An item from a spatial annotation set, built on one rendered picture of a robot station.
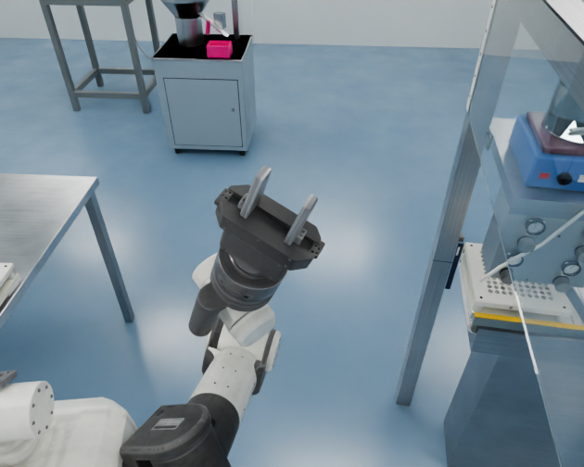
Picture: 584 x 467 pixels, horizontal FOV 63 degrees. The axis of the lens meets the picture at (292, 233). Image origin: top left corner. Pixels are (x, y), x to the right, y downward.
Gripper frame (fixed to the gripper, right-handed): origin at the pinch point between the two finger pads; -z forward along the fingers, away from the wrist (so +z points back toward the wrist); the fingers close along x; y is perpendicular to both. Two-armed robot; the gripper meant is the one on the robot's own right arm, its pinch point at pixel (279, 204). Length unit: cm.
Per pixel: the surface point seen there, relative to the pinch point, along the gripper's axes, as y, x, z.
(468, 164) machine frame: 81, -31, 41
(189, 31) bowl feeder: 234, 144, 174
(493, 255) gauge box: 52, -43, 38
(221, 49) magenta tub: 223, 113, 164
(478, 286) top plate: 59, -51, 58
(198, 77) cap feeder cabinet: 213, 120, 187
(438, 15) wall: 541, 3, 214
